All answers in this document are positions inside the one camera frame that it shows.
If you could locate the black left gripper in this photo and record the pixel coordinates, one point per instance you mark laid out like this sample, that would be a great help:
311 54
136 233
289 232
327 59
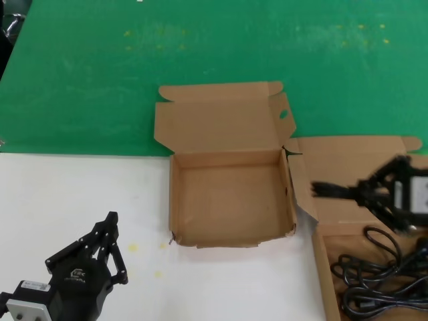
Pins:
77 287

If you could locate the green table mat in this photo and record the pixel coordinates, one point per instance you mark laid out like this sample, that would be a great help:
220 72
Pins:
100 83

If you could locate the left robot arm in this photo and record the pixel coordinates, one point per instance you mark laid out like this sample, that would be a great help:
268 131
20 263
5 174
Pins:
31 301

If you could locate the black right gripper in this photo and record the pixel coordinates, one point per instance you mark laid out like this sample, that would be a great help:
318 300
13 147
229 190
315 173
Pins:
411 195

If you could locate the chrome metal frame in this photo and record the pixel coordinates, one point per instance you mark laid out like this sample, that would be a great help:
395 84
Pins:
14 24

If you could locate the torn open cardboard box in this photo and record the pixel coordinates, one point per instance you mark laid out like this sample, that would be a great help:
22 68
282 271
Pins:
227 200

